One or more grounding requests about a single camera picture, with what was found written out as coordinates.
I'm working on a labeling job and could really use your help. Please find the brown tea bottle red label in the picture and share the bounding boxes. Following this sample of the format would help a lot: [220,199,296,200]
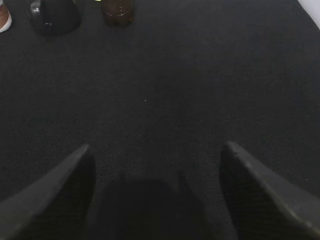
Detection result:
[100,0,135,26]

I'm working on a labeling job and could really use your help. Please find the brown Nestle coffee bottle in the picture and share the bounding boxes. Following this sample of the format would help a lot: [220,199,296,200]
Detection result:
[0,0,12,33]

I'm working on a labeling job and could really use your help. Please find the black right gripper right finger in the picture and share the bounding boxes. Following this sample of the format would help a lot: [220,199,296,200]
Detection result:
[219,142,320,240]

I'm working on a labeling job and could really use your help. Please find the black ceramic mug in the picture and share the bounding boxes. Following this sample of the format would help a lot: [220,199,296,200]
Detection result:
[28,0,82,37]

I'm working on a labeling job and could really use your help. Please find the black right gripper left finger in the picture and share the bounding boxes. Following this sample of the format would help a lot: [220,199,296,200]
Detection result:
[0,144,96,240]

